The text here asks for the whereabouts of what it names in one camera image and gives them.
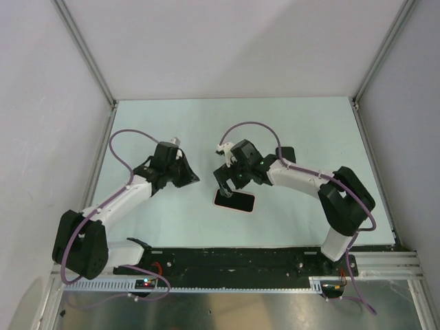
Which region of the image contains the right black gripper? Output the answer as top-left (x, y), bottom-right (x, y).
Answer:
top-left (214, 159), bottom-right (252, 198)

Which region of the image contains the pink phone case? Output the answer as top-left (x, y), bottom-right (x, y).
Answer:
top-left (212, 188), bottom-right (256, 214)

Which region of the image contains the black phone case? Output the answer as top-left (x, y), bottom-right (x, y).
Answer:
top-left (275, 146), bottom-right (296, 163)

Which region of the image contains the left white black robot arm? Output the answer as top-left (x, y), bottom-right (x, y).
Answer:
top-left (52, 142), bottom-right (199, 280)

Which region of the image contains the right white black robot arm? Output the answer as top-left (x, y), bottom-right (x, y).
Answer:
top-left (213, 140), bottom-right (375, 276)

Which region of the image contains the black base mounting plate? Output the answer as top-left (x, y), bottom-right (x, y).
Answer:
top-left (113, 247), bottom-right (359, 289)

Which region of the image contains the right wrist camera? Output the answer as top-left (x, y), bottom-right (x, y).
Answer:
top-left (215, 142), bottom-right (236, 164)

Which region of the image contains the grey slotted cable duct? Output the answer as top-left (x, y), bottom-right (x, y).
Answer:
top-left (63, 277), bottom-right (326, 295)

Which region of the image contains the aluminium front rail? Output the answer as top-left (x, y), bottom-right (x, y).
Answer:
top-left (353, 252), bottom-right (424, 278)

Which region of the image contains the left aluminium frame post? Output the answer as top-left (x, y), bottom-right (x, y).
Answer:
top-left (51, 0), bottom-right (117, 109)

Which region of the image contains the aluminium frame post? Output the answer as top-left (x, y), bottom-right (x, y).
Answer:
top-left (51, 0), bottom-right (117, 109)
top-left (352, 0), bottom-right (419, 109)

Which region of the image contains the right aluminium frame post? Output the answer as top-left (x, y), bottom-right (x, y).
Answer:
top-left (352, 0), bottom-right (419, 109)

